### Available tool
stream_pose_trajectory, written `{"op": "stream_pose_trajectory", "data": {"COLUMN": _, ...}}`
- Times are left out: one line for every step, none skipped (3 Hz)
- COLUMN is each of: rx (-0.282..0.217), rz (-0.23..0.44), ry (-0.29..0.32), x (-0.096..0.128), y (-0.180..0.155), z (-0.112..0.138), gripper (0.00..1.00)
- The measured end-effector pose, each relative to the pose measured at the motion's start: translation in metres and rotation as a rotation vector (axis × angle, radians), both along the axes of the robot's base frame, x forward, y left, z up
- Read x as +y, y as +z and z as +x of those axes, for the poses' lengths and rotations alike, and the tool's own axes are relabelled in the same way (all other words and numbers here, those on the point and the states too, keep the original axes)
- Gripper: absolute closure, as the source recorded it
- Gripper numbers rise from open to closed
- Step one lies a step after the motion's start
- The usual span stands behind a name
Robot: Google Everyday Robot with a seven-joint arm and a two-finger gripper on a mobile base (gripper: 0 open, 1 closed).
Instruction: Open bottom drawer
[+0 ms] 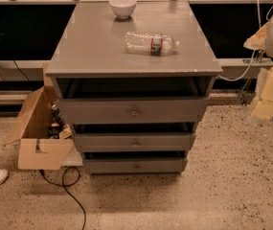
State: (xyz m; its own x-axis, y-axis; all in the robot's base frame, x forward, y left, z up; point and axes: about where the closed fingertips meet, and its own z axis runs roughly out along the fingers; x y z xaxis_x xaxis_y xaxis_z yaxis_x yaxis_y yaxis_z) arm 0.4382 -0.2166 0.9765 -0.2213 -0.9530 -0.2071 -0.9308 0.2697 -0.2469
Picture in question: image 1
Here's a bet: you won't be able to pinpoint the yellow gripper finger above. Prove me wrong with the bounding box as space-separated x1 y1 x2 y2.
250 67 273 121
243 22 270 50

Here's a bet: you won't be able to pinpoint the grey bottom drawer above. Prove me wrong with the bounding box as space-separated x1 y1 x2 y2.
83 158 188 174

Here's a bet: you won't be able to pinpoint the grey drawer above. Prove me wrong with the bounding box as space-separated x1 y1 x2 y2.
57 98 208 125
74 133 195 152
83 158 188 174

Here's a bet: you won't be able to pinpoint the grey wooden drawer cabinet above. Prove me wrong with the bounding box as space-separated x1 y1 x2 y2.
45 0 223 176

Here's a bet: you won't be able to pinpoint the grey top drawer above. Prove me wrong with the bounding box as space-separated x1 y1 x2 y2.
57 98 208 125

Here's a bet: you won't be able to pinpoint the grey middle drawer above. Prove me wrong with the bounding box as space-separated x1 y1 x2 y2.
74 133 195 152

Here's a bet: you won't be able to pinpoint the open cardboard box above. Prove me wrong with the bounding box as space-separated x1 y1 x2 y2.
4 62 75 171

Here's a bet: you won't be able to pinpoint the clear plastic water bottle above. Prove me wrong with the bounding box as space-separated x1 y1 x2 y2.
125 32 180 56

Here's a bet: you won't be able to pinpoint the white ceramic bowl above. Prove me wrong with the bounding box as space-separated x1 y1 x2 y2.
109 0 137 19

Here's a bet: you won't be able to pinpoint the bottles inside cardboard box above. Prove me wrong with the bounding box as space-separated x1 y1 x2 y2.
48 104 72 139

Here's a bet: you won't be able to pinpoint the white hanging cable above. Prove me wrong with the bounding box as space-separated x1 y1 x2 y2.
217 0 273 82

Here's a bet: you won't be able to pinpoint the black floor cable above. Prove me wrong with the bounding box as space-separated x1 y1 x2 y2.
38 166 88 230

